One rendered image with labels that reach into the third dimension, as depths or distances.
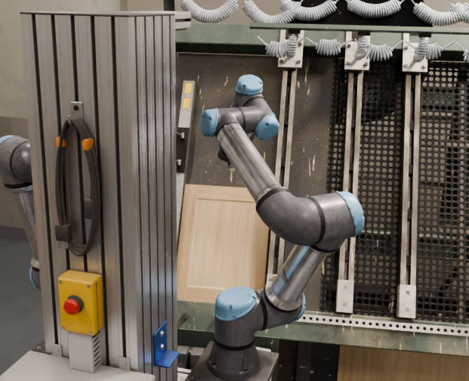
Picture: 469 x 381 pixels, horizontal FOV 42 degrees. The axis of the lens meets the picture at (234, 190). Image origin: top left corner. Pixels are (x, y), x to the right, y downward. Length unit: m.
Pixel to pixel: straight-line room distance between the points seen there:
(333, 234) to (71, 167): 0.62
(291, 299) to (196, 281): 0.87
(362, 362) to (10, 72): 3.77
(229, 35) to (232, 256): 0.95
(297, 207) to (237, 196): 1.16
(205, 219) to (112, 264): 1.22
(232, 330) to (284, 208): 0.46
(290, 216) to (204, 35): 1.49
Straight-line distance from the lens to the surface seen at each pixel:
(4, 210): 5.79
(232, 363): 1.80
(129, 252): 1.38
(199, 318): 2.52
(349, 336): 2.49
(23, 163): 1.78
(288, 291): 1.72
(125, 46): 1.28
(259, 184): 1.51
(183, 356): 2.46
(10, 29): 5.40
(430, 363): 2.84
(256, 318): 1.76
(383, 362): 2.82
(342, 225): 1.50
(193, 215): 2.60
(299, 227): 1.44
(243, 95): 1.79
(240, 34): 2.76
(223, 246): 2.56
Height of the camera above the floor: 2.06
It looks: 17 degrees down
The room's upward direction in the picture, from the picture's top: 1 degrees clockwise
